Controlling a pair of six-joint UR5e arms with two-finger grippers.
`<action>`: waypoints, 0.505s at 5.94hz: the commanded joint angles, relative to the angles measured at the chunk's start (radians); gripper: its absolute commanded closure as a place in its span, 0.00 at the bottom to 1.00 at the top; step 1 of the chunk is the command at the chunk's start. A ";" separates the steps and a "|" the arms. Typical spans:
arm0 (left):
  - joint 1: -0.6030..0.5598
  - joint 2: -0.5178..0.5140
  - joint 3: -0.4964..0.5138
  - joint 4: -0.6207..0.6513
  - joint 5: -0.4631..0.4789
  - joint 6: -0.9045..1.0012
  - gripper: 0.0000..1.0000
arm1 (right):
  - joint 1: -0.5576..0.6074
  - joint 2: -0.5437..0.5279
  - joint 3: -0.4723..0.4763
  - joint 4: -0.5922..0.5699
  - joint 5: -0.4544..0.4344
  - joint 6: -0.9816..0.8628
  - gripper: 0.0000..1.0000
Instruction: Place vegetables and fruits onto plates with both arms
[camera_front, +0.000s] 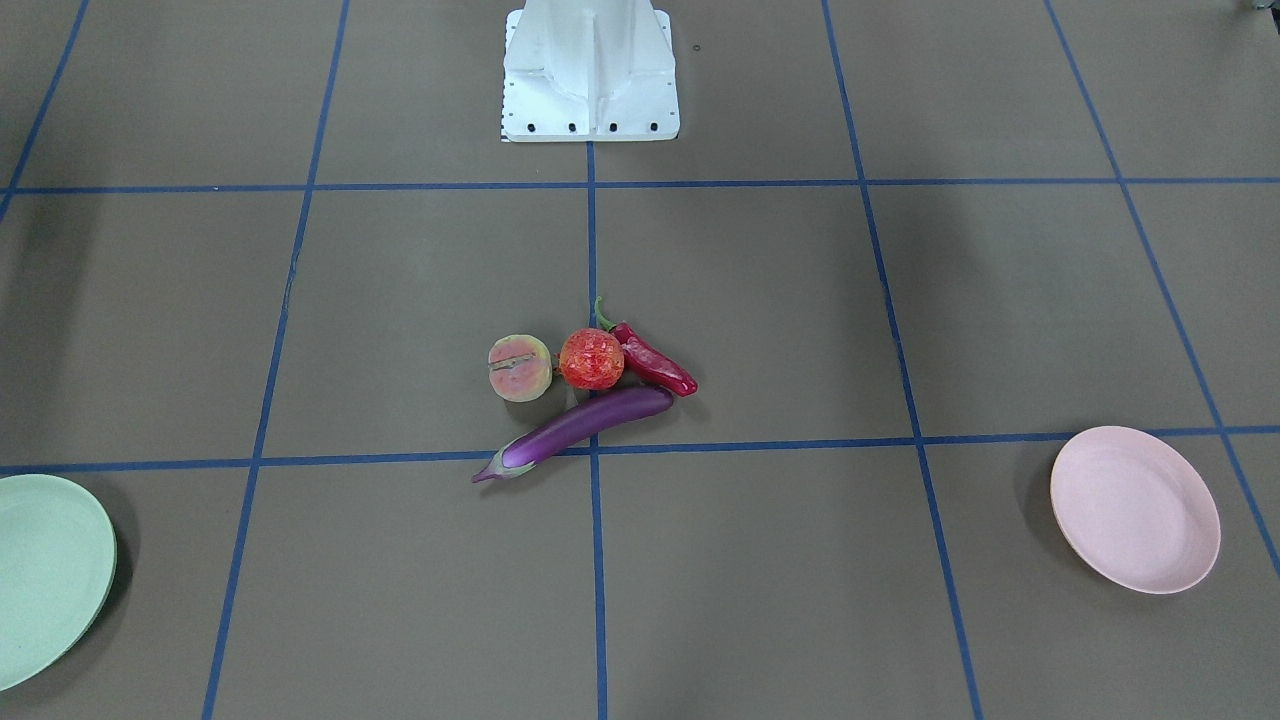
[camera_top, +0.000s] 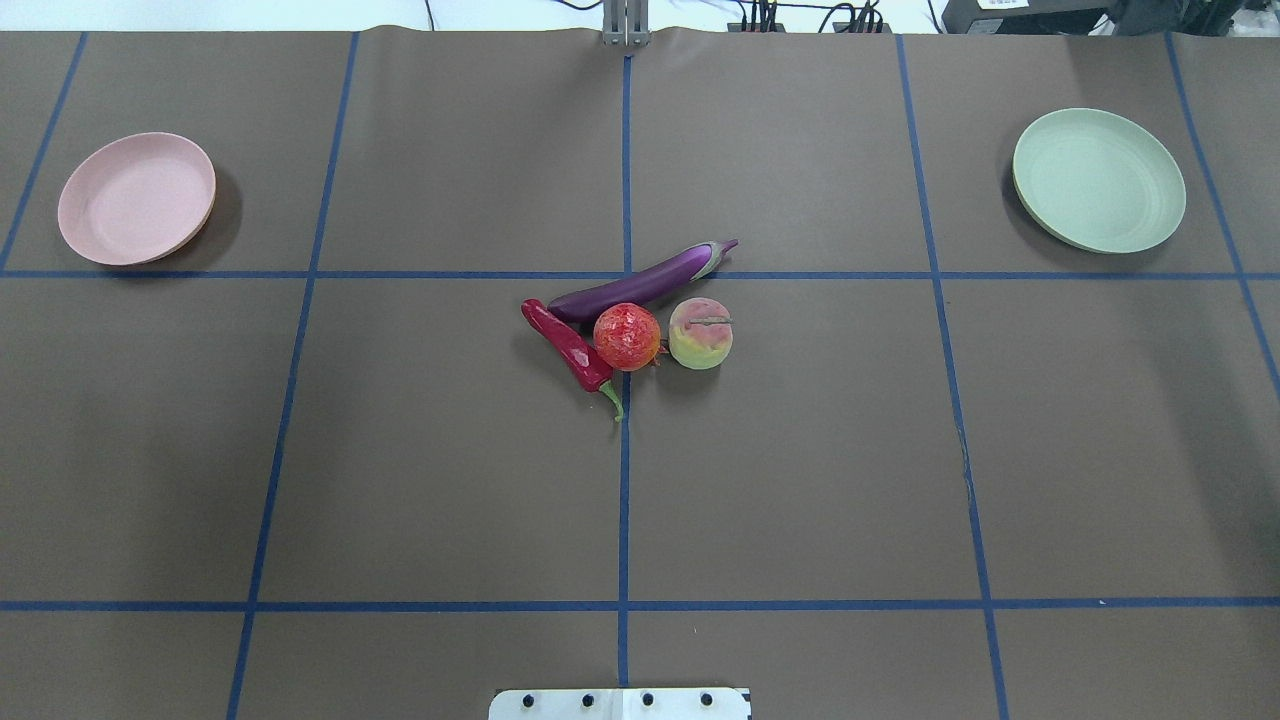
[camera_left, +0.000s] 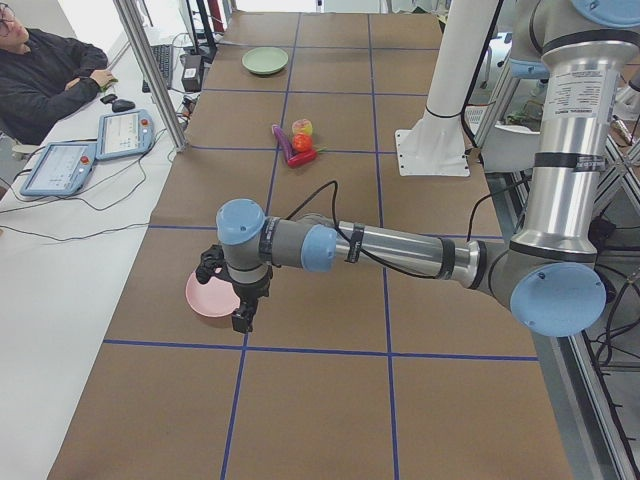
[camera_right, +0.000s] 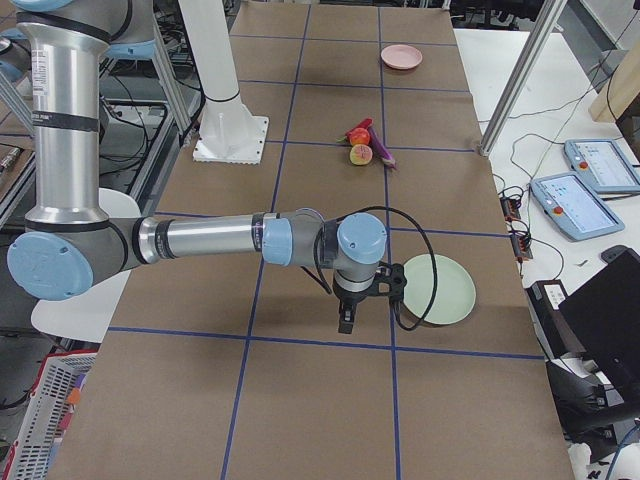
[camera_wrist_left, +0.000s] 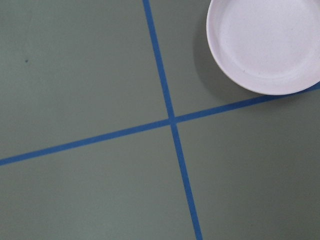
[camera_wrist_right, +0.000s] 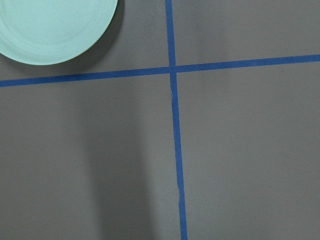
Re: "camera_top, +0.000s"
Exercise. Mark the red toy chili pepper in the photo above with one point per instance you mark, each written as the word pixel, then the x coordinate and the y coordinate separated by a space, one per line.
pixel 590 370

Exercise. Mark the pink green toy peach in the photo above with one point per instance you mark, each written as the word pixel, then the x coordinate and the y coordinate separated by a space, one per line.
pixel 700 333

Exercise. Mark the purple toy eggplant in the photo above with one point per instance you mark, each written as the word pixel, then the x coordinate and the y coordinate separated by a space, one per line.
pixel 643 287

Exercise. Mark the light green plate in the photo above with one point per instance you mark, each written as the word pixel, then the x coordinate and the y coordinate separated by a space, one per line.
pixel 1098 182

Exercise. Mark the pink plate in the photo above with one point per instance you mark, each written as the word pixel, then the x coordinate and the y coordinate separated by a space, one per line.
pixel 137 199

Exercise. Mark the grey metal camera post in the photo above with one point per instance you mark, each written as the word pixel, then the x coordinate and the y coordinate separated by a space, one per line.
pixel 626 23

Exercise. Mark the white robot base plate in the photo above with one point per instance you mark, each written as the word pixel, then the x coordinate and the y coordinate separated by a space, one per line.
pixel 623 703

